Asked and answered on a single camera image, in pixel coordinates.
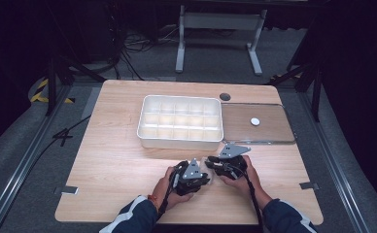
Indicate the dark round table grommet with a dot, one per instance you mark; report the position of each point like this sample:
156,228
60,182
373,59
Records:
224,96

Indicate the yellow black hazard tape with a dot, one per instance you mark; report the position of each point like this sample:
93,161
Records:
37,95

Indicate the white metal desk frame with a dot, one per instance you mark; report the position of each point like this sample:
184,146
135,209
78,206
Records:
220,21

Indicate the black metal stand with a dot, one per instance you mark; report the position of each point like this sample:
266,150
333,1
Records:
63,68
308,74

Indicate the person's left hand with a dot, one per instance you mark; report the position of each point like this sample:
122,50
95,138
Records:
165,194

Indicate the aluminium floor rail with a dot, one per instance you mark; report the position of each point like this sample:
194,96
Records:
332,161
24,161

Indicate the person's right hand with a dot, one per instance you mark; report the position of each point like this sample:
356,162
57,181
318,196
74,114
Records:
249,183

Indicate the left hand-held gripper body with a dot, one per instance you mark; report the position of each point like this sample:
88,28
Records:
189,181

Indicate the clear plastic box lid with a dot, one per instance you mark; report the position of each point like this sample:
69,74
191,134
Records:
257,124

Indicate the white compartment storage box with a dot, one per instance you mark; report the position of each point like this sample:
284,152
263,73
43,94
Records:
180,122

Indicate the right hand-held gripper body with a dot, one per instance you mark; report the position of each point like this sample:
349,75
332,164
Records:
233,163

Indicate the grey tape piece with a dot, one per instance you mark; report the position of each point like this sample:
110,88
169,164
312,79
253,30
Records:
66,190
309,185

